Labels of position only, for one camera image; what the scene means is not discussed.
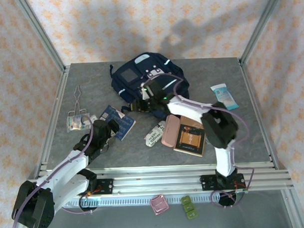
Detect blue ruler print notebook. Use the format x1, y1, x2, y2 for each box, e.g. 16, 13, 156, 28
99, 103, 137, 142

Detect white printed pouch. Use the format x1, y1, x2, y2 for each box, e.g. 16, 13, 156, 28
143, 120, 167, 148

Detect navy blue backpack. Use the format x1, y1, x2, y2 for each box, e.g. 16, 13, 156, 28
108, 50, 192, 121

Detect pink case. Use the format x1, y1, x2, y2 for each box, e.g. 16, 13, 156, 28
160, 114, 181, 148

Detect brown hardcover book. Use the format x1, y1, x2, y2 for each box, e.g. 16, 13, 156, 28
172, 114, 207, 158

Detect blue wet wipes pack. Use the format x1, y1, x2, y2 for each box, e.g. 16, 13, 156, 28
210, 83, 240, 112

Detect small green white packet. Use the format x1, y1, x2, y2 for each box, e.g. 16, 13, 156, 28
66, 114, 91, 133

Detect pink square container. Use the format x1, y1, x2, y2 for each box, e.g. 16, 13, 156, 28
149, 194, 170, 216

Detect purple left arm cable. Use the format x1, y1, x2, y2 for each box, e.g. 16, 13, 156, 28
6, 115, 99, 228

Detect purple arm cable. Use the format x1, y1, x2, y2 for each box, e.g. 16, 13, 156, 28
150, 70, 256, 212
6, 115, 99, 228

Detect metal wire tongs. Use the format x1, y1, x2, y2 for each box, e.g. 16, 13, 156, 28
66, 85, 90, 118

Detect aluminium table edge rail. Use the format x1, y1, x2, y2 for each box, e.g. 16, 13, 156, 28
35, 66, 74, 174
239, 58, 279, 171

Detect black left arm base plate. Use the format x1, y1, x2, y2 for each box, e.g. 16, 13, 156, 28
85, 178, 114, 196

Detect wide aluminium mounting rail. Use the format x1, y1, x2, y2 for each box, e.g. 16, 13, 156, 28
26, 160, 294, 199

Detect black round cable grommet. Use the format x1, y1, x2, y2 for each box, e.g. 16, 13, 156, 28
78, 195, 99, 213
218, 190, 242, 208

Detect white slotted cable duct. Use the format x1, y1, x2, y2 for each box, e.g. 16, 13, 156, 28
62, 192, 236, 208

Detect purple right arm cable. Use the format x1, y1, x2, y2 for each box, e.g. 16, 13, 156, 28
150, 70, 256, 212

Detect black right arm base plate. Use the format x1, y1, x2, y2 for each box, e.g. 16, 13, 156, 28
200, 173, 246, 192

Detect aluminium frame post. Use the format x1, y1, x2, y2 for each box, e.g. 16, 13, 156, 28
14, 0, 66, 74
237, 0, 288, 64

